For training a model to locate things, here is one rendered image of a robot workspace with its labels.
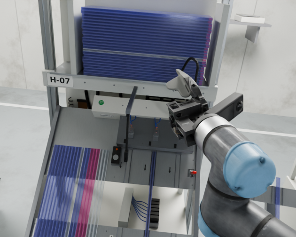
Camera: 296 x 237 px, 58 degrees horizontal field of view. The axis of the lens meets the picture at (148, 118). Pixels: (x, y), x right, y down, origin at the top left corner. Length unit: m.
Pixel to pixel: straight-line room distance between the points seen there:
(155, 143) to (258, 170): 0.79
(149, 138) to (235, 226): 0.76
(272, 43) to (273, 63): 0.31
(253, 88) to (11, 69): 4.08
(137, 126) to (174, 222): 0.61
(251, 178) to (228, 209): 0.08
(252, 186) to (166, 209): 1.19
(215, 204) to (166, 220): 1.08
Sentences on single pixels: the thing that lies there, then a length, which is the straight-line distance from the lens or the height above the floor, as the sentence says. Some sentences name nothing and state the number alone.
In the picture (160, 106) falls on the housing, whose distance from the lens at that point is 1.20.
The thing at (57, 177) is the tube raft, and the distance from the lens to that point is 1.24.
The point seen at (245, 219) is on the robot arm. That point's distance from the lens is 0.47.
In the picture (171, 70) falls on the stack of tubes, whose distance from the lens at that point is 1.12.
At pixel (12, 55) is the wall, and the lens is 5.12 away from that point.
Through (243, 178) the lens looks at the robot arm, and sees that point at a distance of 0.41.
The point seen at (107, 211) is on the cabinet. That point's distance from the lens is 1.57.
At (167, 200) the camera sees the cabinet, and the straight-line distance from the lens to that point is 1.65.
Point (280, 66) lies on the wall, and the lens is 4.67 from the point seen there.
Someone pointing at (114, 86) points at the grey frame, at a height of 1.34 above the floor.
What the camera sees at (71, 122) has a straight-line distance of 1.31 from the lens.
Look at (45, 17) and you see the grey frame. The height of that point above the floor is 1.60.
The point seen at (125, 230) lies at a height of 0.84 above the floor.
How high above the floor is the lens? 1.74
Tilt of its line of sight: 26 degrees down
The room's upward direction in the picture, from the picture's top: 5 degrees clockwise
